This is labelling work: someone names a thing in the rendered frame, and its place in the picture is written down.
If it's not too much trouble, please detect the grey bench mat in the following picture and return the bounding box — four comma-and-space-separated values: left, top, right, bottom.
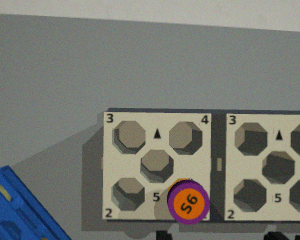
0, 14, 300, 240

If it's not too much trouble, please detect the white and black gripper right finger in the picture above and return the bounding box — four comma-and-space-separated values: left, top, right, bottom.
264, 232, 289, 240

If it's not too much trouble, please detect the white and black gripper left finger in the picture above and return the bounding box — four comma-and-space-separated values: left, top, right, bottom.
156, 230, 173, 240

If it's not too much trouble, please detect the blue tube rack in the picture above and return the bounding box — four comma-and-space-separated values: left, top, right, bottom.
0, 165, 72, 240

